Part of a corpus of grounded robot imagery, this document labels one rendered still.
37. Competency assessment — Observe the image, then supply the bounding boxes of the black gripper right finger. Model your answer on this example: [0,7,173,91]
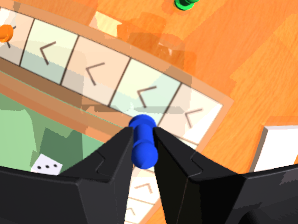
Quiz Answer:
[153,128,298,224]

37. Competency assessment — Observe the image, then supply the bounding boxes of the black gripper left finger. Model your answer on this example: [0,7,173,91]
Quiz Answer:
[0,127,134,224]

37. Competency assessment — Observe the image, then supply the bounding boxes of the blue pawn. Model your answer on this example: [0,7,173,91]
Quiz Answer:
[129,115,157,169]

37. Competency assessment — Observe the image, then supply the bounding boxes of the orange game pawn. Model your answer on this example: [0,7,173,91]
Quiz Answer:
[0,24,13,43]

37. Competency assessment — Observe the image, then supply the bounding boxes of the white die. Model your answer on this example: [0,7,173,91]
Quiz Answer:
[31,155,63,176]

